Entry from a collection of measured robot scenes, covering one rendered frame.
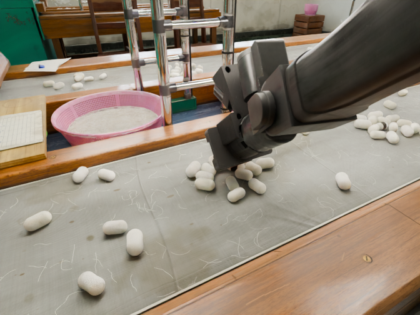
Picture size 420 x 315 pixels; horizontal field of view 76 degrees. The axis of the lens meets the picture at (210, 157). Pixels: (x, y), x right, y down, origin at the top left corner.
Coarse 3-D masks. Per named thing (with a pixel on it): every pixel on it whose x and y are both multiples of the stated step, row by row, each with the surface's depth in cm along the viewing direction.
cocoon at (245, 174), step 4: (240, 168) 47; (236, 172) 46; (240, 172) 46; (244, 172) 46; (248, 172) 46; (236, 176) 46; (240, 176) 46; (244, 176) 46; (248, 176) 45; (248, 180) 46
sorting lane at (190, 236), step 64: (0, 192) 44; (64, 192) 44; (128, 192) 44; (192, 192) 44; (256, 192) 44; (320, 192) 44; (384, 192) 44; (0, 256) 34; (64, 256) 34; (128, 256) 34; (192, 256) 34; (256, 256) 34
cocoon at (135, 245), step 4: (128, 232) 35; (132, 232) 34; (136, 232) 34; (140, 232) 35; (128, 236) 34; (132, 236) 34; (136, 236) 34; (140, 236) 34; (128, 240) 34; (132, 240) 33; (136, 240) 33; (140, 240) 34; (128, 244) 33; (132, 244) 33; (136, 244) 33; (140, 244) 33; (128, 248) 33; (132, 248) 33; (136, 248) 33; (140, 248) 33; (128, 252) 33; (132, 252) 33; (136, 252) 33; (140, 252) 33
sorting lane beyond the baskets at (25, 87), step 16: (288, 48) 138; (304, 48) 138; (208, 64) 111; (16, 80) 94; (32, 80) 94; (48, 80) 94; (64, 80) 94; (96, 80) 94; (112, 80) 94; (128, 80) 94; (144, 80) 94; (0, 96) 80; (16, 96) 80
